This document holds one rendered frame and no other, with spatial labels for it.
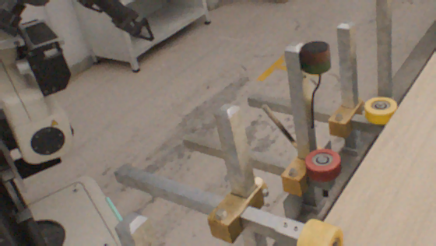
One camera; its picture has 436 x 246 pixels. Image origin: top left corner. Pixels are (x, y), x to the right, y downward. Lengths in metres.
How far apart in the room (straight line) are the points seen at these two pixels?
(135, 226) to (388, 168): 0.58
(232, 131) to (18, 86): 1.04
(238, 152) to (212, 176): 1.69
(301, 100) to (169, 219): 1.46
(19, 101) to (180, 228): 0.97
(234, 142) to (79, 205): 1.42
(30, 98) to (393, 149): 1.14
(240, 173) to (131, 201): 1.71
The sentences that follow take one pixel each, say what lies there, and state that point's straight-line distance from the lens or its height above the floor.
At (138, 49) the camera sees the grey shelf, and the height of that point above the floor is 0.14.
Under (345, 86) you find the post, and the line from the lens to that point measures 1.36.
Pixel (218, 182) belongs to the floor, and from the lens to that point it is 2.56.
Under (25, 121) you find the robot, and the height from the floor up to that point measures 0.82.
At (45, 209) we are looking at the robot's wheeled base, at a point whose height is 0.28.
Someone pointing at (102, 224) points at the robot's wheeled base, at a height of 0.28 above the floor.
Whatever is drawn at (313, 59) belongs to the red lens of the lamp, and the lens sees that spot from 1.02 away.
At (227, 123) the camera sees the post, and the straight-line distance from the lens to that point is 0.88.
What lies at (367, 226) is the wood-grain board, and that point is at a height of 0.90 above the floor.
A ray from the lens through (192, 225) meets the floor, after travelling 2.38.
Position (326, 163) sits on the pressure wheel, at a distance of 1.14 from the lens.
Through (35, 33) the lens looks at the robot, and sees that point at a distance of 1.83.
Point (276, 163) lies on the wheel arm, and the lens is 1.22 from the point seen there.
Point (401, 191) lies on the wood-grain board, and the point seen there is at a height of 0.90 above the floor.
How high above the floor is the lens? 1.63
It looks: 32 degrees down
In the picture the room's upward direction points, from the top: 9 degrees counter-clockwise
